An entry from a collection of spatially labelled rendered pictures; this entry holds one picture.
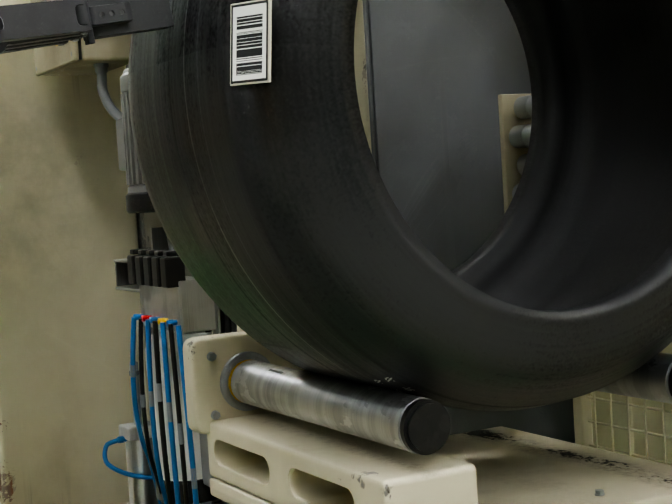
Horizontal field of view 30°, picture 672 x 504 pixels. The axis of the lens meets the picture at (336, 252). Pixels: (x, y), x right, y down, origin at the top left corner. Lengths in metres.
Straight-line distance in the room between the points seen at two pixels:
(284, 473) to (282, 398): 0.08
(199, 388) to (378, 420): 0.31
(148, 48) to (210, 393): 0.39
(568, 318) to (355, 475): 0.22
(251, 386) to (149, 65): 0.35
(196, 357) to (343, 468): 0.29
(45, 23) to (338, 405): 0.40
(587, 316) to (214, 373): 0.41
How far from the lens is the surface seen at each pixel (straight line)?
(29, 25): 0.93
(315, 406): 1.12
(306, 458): 1.10
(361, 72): 1.39
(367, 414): 1.04
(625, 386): 1.21
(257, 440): 1.19
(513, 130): 1.63
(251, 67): 0.92
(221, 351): 1.29
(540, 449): 1.35
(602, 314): 1.07
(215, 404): 1.29
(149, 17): 1.00
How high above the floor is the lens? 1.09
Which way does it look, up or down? 3 degrees down
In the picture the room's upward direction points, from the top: 4 degrees counter-clockwise
